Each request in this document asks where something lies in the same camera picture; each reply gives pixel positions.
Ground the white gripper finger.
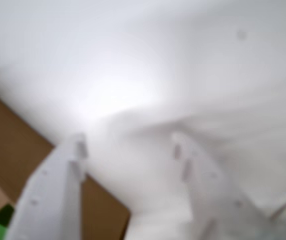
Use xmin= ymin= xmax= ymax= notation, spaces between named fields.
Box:
xmin=5 ymin=132 xmax=88 ymax=240
xmin=170 ymin=131 xmax=283 ymax=240

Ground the green cube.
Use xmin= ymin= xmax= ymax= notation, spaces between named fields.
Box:
xmin=0 ymin=203 xmax=15 ymax=240

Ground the brown cardboard box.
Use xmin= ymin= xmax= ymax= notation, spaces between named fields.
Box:
xmin=0 ymin=83 xmax=131 ymax=240

